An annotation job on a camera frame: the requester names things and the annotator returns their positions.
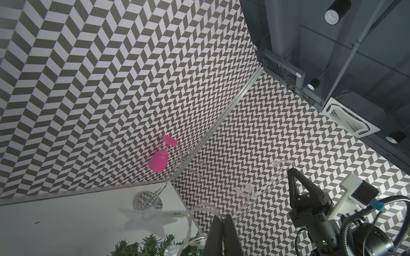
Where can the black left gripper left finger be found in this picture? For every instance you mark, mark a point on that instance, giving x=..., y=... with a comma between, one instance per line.
x=213, y=246

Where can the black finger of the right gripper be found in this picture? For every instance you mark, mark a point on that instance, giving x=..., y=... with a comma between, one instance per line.
x=315, y=198

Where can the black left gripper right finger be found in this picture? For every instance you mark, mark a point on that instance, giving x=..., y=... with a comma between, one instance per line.
x=232, y=245

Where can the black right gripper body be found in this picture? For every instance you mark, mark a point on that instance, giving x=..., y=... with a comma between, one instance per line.
x=311, y=213

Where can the small green christmas tree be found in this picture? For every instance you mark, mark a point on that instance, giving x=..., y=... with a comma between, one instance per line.
x=153, y=246

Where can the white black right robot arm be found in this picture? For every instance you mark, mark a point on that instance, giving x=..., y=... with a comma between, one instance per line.
x=341, y=229

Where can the white ceiling air vent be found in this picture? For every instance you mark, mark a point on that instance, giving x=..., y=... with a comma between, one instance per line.
x=348, y=119

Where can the pink wine glass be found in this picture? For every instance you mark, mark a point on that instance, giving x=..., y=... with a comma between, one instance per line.
x=160, y=159

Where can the black ceiling spotlight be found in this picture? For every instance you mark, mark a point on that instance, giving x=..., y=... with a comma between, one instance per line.
x=337, y=11

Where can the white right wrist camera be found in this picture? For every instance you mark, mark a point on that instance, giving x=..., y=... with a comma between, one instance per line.
x=358, y=194

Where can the aluminium corner post right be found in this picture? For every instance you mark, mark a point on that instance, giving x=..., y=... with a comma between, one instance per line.
x=218, y=122

